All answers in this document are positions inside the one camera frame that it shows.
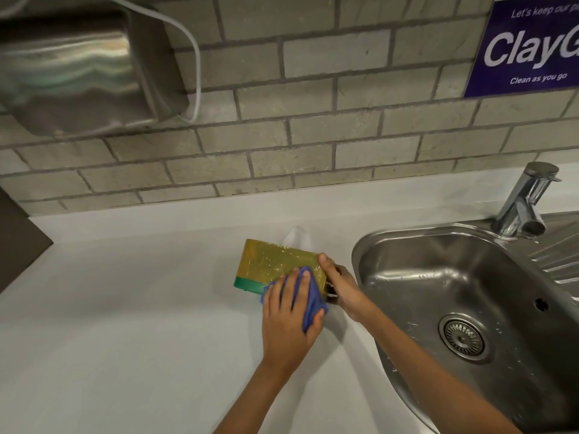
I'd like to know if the person's left hand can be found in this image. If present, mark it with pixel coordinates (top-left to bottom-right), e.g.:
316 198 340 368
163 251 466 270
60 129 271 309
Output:
262 267 327 374

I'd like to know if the person's right hand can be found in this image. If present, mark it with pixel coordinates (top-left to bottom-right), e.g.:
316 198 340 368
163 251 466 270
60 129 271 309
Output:
318 253 377 324

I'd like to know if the blue cleaning cloth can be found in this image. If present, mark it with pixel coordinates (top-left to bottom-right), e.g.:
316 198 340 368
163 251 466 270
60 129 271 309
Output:
260 266 330 334

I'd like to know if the person's left forearm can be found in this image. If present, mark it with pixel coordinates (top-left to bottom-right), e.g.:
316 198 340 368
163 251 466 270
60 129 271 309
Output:
213 358 303 434

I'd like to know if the person's right forearm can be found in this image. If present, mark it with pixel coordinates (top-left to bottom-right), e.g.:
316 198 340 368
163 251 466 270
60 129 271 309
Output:
361 303 523 434

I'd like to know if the round steel drain strainer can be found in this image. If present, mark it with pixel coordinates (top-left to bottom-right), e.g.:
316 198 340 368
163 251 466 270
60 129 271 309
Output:
437 313 492 362

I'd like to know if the stainless steel sink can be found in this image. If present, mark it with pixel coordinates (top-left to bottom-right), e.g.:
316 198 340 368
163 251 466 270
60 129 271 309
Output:
351 210 579 434

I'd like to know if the chrome tap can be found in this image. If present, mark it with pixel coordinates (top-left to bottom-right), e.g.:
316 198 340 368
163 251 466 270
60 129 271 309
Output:
490 161 562 241

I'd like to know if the dark brown panel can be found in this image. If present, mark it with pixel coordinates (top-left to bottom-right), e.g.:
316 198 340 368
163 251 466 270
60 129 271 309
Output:
0 187 54 294

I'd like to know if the stainless steel hand dryer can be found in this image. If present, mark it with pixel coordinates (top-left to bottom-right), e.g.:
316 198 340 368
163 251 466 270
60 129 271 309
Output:
0 8 191 139

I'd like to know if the white power cable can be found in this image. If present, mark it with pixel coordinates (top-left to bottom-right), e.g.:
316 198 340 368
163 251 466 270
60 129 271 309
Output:
0 0 202 125

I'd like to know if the blue wall sign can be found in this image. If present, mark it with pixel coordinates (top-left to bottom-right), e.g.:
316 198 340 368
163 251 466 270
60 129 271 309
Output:
463 0 579 99

